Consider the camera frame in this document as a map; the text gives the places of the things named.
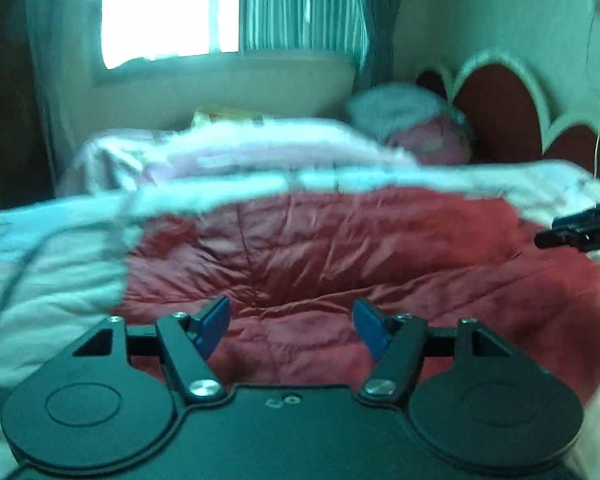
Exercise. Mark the red heart-shaped headboard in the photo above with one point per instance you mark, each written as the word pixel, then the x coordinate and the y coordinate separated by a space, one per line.
pixel 509 113

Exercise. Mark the dark wooden wardrobe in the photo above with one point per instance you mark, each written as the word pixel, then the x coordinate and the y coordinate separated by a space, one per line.
pixel 24 166

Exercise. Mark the pink folded blanket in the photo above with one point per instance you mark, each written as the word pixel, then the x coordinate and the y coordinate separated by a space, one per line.
pixel 438 141

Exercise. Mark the window with bright glass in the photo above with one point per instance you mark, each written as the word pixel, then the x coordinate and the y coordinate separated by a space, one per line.
pixel 140 32

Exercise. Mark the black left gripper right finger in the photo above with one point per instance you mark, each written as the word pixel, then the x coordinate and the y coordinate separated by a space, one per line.
pixel 400 345

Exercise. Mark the teal striped curtain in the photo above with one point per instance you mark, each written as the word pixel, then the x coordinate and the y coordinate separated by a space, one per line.
pixel 360 30

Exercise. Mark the white patterned bed quilt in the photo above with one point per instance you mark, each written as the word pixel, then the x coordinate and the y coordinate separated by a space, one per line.
pixel 63 263

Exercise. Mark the grey pillow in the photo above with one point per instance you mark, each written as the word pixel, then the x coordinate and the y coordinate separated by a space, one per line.
pixel 382 110

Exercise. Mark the red quilted down jacket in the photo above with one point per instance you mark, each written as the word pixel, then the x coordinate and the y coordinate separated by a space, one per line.
pixel 292 266

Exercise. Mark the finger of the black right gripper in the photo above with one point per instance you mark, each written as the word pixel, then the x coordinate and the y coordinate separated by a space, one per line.
pixel 580 231

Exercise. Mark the lilac crumpled bed sheet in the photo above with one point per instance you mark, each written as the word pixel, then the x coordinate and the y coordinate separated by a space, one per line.
pixel 124 159

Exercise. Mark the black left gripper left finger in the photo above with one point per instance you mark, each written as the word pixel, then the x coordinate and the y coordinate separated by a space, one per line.
pixel 148 364

